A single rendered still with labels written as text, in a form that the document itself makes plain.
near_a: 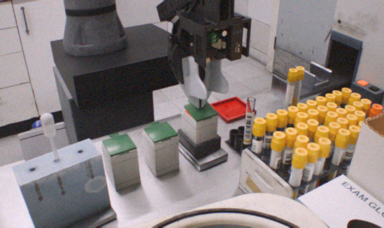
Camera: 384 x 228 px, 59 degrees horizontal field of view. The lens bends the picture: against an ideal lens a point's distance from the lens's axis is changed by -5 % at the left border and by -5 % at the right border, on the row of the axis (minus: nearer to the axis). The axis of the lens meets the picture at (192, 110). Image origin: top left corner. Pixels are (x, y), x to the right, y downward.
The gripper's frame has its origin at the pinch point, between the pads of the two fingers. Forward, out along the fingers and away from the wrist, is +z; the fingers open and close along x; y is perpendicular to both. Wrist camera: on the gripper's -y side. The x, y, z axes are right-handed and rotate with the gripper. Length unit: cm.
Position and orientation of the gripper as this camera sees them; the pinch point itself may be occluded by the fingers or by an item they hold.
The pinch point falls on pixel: (197, 98)
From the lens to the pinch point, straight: 54.3
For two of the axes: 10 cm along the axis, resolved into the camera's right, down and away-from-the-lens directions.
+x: 8.5, -2.7, 4.4
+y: 5.2, 4.4, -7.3
